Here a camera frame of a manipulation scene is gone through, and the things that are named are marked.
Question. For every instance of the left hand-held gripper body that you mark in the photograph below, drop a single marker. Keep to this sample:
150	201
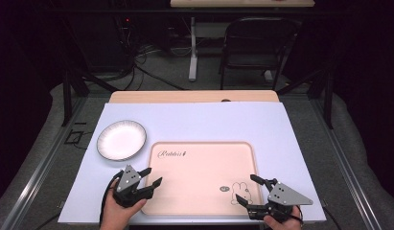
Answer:
129	179

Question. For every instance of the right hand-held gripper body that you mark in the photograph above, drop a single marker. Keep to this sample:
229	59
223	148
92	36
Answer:
287	196

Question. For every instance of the white plate with dark rim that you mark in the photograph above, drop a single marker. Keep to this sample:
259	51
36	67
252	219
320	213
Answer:
121	140

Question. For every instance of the pink tray with rabbit print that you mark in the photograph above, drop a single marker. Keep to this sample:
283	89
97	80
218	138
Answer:
197	179

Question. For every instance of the person's right hand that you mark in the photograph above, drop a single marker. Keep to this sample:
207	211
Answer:
287	225

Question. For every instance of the person's left hand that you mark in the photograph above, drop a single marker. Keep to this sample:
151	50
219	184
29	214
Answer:
116	215

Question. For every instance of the black square floor socket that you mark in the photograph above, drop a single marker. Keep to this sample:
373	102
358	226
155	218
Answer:
73	137

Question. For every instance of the white table mat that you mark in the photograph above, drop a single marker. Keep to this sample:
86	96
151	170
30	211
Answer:
201	121

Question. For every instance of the wooden table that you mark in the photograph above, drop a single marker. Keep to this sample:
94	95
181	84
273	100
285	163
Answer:
185	96

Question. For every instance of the black metal stand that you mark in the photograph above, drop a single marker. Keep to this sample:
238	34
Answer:
67	96
328	102

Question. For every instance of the white desk leg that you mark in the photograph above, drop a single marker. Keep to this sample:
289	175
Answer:
193	57

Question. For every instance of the black folding chair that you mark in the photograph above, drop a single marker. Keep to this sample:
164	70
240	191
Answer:
258	38

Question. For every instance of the wooden background desk top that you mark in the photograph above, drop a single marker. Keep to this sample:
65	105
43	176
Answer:
242	3

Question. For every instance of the aluminium frame rail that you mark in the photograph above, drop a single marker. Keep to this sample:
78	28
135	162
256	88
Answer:
34	182
351	172

